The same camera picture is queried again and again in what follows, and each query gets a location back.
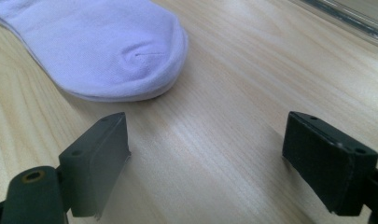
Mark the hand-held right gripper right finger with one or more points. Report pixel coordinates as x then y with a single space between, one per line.
329 165

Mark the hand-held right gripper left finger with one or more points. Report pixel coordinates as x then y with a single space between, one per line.
96 161

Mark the lavender sock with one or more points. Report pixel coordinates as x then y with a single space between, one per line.
96 46

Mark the clear plastic tray lid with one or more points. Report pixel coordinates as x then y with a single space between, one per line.
354 18

